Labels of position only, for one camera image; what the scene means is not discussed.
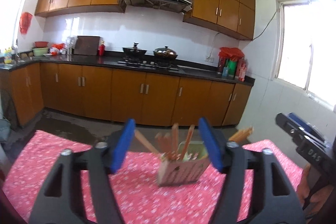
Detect dark wooden cutting board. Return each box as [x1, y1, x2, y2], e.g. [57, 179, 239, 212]
[73, 36, 100, 56]

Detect right window frame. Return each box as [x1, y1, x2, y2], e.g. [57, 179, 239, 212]
[274, 0, 335, 110]

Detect red oil bottle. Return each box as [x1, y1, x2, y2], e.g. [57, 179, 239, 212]
[237, 59, 247, 82]

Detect dark lidded wok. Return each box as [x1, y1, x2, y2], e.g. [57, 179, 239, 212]
[153, 46, 178, 61]

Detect red bowl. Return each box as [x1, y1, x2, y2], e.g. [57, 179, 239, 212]
[34, 41, 49, 48]

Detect gas stove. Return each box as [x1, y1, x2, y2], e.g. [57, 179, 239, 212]
[117, 60, 184, 73]

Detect red thermos bottle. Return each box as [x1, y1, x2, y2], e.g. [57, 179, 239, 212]
[98, 40, 105, 56]

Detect black countertop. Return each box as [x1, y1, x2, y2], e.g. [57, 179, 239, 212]
[1, 52, 255, 86]

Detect green basin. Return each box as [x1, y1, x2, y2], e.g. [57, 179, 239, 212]
[32, 47, 49, 57]

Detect black wok with handle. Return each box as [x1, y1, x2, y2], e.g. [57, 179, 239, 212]
[122, 42, 147, 61]

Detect green container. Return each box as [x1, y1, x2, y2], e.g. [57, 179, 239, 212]
[228, 59, 238, 79]

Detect wall power socket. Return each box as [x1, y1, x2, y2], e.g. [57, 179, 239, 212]
[205, 57, 214, 63]

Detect yellow detergent bottle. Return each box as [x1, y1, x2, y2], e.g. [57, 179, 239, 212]
[3, 48, 12, 64]

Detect red plastic bag on bottles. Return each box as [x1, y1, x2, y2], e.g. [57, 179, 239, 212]
[219, 47, 245, 61]

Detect red white plastic bag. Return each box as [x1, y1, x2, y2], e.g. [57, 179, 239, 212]
[50, 43, 66, 56]

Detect pink floral tablecloth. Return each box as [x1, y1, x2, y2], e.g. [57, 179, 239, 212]
[2, 130, 305, 224]

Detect red bag on wall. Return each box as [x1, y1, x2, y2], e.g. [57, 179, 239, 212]
[19, 12, 33, 35]

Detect perforated grey utensil holder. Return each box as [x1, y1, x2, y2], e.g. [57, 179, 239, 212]
[157, 141, 210, 186]

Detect brown lower kitchen cabinets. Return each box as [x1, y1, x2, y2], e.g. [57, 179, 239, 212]
[1, 63, 252, 126]

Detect person's right hand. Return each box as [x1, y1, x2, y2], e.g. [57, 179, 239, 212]
[296, 164, 336, 217]

